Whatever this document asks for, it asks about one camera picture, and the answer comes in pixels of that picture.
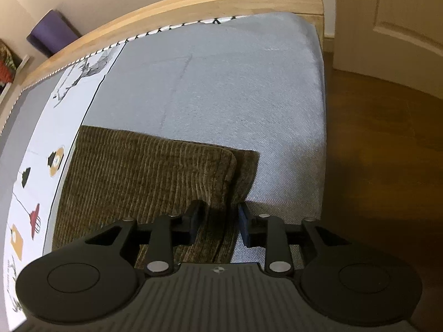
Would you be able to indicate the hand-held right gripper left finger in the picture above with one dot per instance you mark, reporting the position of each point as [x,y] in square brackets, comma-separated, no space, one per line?
[193,222]

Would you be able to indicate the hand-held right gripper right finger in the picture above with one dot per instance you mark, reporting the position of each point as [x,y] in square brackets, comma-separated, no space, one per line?
[244,227]

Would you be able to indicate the purple rolled mat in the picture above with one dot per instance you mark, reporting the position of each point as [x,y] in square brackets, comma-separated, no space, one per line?
[52,34]

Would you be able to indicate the red cushion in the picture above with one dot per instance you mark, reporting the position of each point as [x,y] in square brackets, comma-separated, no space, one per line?
[5,67]

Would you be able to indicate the white door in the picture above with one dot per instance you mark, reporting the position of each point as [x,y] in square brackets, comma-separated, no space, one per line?
[398,17]

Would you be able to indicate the wooden bed frame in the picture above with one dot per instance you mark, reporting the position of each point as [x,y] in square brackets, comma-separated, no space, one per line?
[173,7]

